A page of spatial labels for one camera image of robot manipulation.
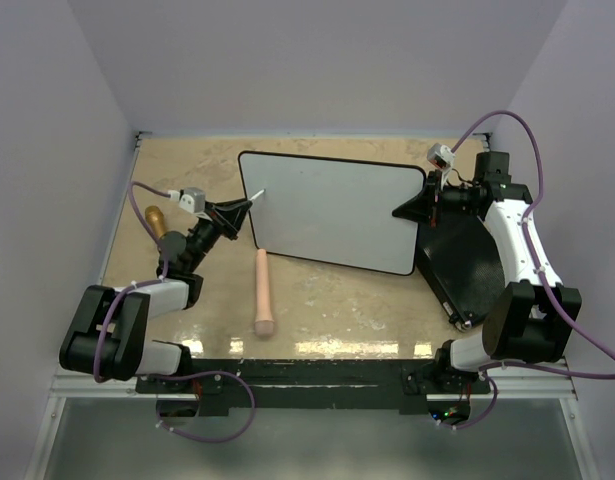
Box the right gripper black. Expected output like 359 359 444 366
393 170 479 228

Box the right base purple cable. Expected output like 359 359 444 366
434 369 498 431

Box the pink toy microphone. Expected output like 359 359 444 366
254 249 275 338

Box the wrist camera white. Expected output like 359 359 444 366
427 143 456 171
178 187 206 215

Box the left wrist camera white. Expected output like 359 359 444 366
178 187 206 215

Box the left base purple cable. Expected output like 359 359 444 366
155 370 258 442

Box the black keyboard case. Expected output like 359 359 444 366
415 214 506 332

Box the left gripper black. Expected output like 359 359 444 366
186 199 251 273

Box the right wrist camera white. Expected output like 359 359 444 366
427 143 456 171

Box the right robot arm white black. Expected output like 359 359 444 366
392 144 582 393

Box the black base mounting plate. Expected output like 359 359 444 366
136 359 490 416

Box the white whiteboard black frame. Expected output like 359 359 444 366
238 151 425 276

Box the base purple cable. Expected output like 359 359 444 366
155 370 258 442
434 369 498 431

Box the gold toy microphone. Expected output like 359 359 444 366
144 205 168 239

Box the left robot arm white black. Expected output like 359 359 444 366
59 198 253 392

